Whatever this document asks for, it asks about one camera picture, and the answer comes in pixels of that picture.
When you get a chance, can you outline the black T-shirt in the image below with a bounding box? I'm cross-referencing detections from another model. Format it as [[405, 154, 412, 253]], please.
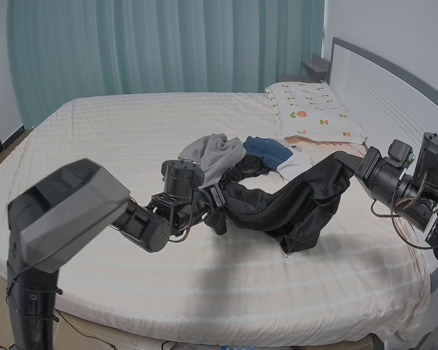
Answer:
[[204, 154, 356, 254]]

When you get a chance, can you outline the grey bedside table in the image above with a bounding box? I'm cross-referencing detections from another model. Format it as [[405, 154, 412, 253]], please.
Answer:
[[277, 53, 331, 85]]

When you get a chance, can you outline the blue-green curtain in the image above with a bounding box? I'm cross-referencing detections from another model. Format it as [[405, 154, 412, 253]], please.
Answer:
[[7, 0, 326, 130]]

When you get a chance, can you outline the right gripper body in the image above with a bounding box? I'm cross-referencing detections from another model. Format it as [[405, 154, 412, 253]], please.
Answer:
[[354, 147, 411, 204]]

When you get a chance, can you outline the bed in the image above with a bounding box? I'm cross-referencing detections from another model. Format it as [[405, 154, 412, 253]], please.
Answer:
[[0, 37, 438, 350]]

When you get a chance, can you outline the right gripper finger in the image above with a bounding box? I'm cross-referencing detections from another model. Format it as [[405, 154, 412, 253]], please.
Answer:
[[333, 150, 366, 169]]

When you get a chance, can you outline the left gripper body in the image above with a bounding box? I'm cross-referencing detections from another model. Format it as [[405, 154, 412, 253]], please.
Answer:
[[194, 184, 228, 215]]

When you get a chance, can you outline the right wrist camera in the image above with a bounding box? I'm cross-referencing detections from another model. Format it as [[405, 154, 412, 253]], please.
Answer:
[[387, 140, 414, 168]]

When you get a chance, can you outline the pile of clothes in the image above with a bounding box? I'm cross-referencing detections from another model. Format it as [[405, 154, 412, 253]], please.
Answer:
[[177, 133, 313, 193]]

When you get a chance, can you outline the white printed pillow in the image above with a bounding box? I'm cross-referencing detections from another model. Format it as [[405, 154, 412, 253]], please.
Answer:
[[265, 80, 368, 146]]

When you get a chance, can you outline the black cable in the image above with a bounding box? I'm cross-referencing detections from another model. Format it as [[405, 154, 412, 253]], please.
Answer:
[[371, 199, 438, 250]]

